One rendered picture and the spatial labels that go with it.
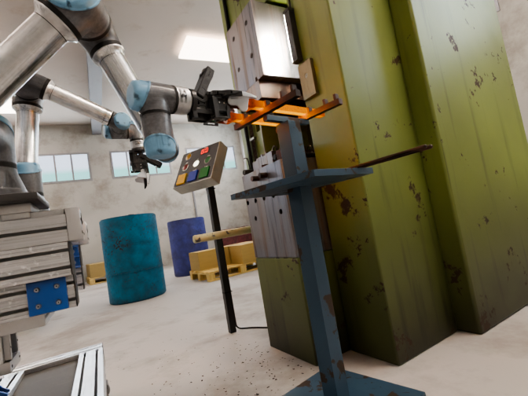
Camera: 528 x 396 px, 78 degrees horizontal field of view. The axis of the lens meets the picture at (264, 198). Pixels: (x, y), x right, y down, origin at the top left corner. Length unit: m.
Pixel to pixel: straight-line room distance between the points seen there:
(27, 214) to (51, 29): 0.46
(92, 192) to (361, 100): 7.90
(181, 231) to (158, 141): 4.84
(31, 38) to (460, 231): 1.67
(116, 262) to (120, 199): 4.77
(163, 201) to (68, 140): 2.62
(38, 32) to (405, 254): 1.44
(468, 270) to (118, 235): 3.51
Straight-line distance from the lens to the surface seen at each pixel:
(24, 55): 1.00
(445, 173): 1.71
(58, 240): 1.03
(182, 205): 9.05
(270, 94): 1.77
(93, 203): 8.84
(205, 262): 4.88
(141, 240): 4.18
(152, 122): 0.86
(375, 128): 1.54
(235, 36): 2.03
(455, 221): 1.71
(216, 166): 2.01
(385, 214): 1.47
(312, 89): 1.60
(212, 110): 0.97
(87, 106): 1.72
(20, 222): 1.04
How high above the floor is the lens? 0.64
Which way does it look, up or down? 4 degrees up
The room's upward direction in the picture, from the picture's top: 10 degrees counter-clockwise
